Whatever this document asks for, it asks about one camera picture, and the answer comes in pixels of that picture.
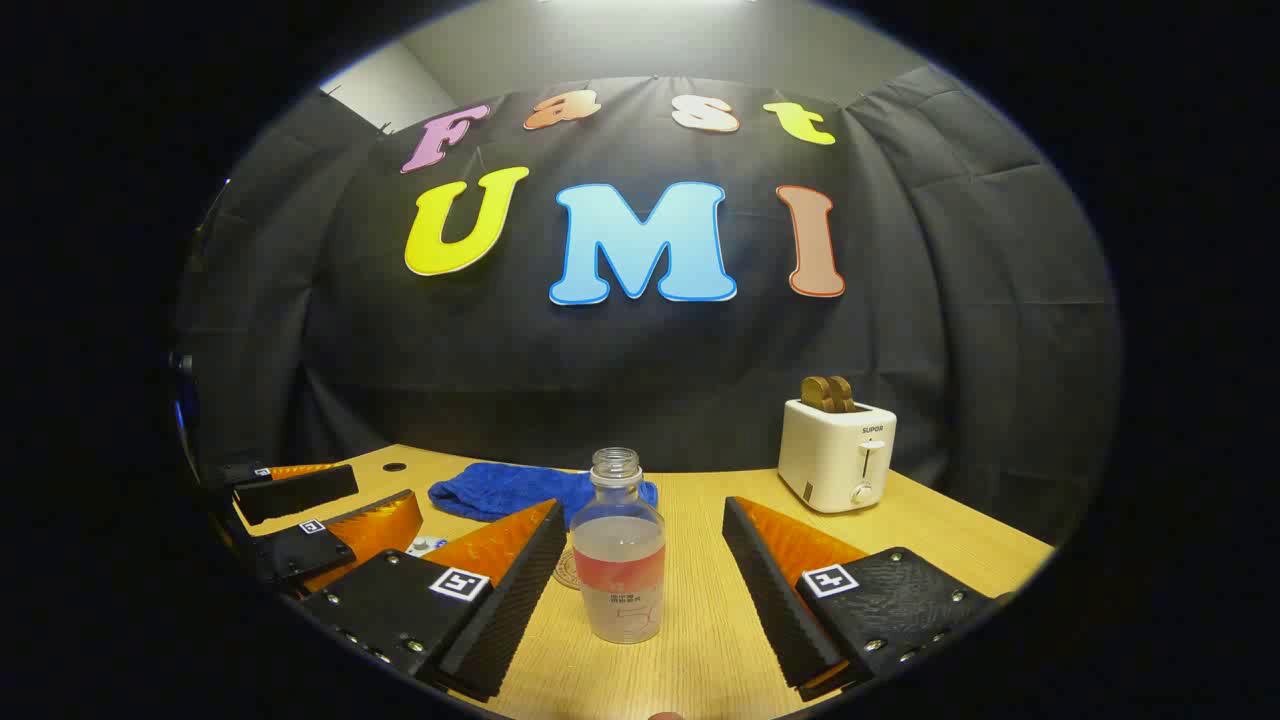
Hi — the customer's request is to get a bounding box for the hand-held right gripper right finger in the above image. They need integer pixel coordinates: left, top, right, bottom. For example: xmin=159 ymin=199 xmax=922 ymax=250
xmin=722 ymin=496 xmax=1013 ymax=702

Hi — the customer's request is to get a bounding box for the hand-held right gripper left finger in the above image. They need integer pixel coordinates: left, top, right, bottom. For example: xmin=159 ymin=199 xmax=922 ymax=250
xmin=298 ymin=498 xmax=569 ymax=703

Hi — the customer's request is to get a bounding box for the clear water bottle red label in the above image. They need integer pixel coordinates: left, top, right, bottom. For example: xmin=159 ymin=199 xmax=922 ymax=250
xmin=570 ymin=447 xmax=667 ymax=645

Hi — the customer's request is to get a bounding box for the blue towel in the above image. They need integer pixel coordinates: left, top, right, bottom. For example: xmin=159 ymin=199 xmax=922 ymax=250
xmin=428 ymin=461 xmax=660 ymax=524

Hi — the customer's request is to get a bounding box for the white toaster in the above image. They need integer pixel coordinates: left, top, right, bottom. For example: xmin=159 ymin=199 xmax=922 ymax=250
xmin=778 ymin=398 xmax=898 ymax=515

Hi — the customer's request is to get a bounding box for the black backdrop cloth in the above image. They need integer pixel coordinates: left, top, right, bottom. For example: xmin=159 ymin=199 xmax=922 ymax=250
xmin=175 ymin=65 xmax=1123 ymax=546

